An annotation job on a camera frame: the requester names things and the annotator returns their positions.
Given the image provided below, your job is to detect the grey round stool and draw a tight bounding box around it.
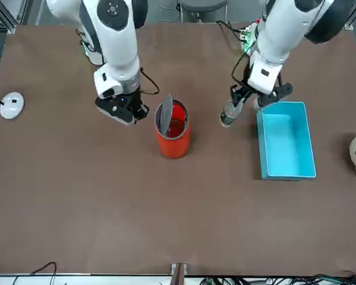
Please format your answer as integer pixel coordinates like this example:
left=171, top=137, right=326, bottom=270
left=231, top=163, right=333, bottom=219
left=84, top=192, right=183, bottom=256
left=177, top=0, right=229, bottom=23

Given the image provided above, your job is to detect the grey round bin lid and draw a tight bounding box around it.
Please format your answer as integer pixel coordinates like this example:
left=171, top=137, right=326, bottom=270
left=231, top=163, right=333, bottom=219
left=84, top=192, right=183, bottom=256
left=159, top=93, right=174, bottom=139

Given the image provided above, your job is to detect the white round puck device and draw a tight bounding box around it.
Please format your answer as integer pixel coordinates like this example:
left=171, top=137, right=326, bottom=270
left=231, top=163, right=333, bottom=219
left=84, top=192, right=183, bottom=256
left=0, top=91, right=26, bottom=121

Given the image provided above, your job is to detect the green circuit board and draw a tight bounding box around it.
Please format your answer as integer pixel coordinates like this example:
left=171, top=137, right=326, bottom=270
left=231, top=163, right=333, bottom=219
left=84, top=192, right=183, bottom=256
left=239, top=24, right=259, bottom=55

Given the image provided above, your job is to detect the black cable bundle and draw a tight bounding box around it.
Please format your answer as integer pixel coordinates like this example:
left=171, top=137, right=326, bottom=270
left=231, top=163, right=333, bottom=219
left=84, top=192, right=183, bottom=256
left=195, top=269, right=356, bottom=285

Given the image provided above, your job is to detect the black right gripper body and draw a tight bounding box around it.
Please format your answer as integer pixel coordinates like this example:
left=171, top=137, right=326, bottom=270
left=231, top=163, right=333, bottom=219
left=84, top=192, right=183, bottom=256
left=94, top=90, right=143, bottom=128

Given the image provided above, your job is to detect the orange cylindrical bin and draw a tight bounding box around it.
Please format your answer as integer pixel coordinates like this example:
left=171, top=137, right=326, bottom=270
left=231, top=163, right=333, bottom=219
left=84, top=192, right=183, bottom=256
left=153, top=99, right=192, bottom=159

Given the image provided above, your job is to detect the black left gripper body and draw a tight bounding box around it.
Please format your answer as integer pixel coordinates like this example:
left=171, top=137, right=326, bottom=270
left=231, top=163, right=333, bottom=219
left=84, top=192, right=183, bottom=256
left=243, top=84, right=281, bottom=103

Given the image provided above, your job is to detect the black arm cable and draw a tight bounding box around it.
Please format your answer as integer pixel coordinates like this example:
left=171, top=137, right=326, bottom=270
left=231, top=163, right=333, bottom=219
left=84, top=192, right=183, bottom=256
left=231, top=52, right=251, bottom=87
left=138, top=67, right=161, bottom=96

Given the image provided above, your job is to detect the blue rectangular tray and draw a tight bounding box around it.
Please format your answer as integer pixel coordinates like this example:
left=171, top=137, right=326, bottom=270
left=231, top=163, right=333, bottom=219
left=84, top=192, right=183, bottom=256
left=256, top=101, right=317, bottom=181

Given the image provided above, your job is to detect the thin black looped cable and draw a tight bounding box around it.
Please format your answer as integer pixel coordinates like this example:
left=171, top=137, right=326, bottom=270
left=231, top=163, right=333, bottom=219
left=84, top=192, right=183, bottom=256
left=12, top=261, right=58, bottom=285

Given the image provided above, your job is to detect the brown table edge bracket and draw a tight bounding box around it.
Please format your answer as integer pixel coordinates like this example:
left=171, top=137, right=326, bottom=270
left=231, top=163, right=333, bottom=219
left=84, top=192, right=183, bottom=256
left=170, top=262, right=188, bottom=285

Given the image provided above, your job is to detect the clear water bottle green label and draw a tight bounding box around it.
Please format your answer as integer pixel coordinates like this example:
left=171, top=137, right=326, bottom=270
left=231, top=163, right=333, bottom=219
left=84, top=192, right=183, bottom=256
left=219, top=100, right=245, bottom=128

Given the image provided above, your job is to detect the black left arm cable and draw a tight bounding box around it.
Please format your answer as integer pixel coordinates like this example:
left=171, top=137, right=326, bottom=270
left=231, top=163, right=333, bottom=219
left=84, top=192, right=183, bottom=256
left=231, top=52, right=251, bottom=87

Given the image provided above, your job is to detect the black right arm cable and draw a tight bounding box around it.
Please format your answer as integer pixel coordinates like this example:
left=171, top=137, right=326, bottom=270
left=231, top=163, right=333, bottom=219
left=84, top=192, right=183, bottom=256
left=138, top=67, right=161, bottom=96

